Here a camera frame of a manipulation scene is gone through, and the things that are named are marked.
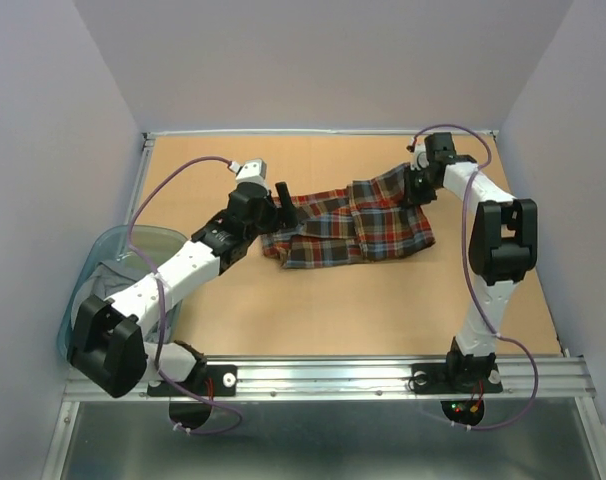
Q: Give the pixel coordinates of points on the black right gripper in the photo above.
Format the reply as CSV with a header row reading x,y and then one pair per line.
x,y
412,197

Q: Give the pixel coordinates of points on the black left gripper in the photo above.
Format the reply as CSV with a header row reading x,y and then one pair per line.
x,y
287,213

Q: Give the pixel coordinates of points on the red blue plaid flannel shirt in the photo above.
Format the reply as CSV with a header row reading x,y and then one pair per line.
x,y
366,221

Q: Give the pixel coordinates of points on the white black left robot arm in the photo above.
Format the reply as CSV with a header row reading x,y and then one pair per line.
x,y
108,342

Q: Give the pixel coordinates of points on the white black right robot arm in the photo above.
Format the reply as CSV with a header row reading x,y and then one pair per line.
x,y
499,244

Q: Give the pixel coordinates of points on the clear blue plastic bin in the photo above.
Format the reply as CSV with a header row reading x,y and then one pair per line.
x,y
157,243

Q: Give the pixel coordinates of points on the grey crumpled shirt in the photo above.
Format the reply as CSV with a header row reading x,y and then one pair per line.
x,y
111,276

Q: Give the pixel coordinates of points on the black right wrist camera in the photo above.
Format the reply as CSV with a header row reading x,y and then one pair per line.
x,y
436,147

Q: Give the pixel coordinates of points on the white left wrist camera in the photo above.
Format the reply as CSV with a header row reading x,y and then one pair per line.
x,y
253,171

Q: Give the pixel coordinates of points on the aluminium back table rail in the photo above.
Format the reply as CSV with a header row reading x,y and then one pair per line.
x,y
282,132

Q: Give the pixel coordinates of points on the aluminium table rail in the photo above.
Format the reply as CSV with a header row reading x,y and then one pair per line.
x,y
347,378
282,132

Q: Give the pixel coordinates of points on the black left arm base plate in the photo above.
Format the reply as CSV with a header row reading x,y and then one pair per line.
x,y
212,380

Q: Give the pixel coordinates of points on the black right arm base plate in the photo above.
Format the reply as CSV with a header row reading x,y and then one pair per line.
x,y
439,378

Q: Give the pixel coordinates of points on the aluminium front table rail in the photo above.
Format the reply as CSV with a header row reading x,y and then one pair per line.
x,y
347,378

